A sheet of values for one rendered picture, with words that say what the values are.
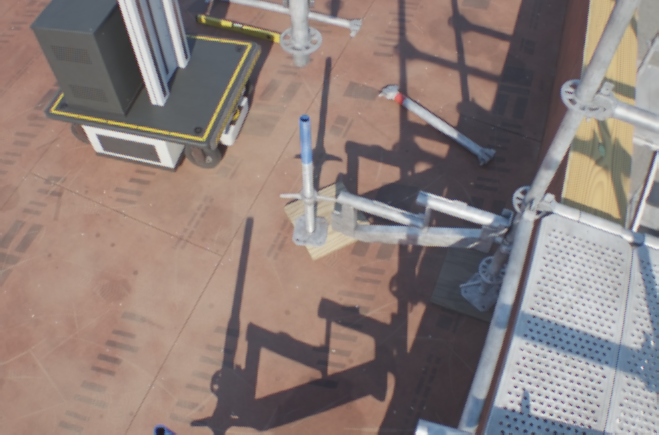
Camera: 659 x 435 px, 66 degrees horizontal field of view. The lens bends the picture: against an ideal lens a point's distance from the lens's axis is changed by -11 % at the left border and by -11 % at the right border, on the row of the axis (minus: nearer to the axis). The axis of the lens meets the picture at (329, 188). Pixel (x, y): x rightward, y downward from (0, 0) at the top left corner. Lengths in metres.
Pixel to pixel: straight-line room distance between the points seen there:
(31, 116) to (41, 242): 0.88
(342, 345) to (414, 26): 2.03
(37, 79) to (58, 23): 1.20
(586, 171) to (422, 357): 0.98
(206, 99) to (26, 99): 1.33
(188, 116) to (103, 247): 0.73
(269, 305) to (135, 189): 0.92
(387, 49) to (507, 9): 0.94
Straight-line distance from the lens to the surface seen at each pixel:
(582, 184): 2.05
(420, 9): 3.68
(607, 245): 1.87
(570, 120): 1.55
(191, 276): 2.53
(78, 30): 2.43
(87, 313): 2.60
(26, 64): 3.83
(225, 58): 2.85
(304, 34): 1.63
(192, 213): 2.68
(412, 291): 2.45
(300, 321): 2.38
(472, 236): 2.10
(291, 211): 2.60
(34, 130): 3.36
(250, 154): 2.83
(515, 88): 3.29
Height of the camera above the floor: 2.22
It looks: 56 degrees down
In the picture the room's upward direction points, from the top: straight up
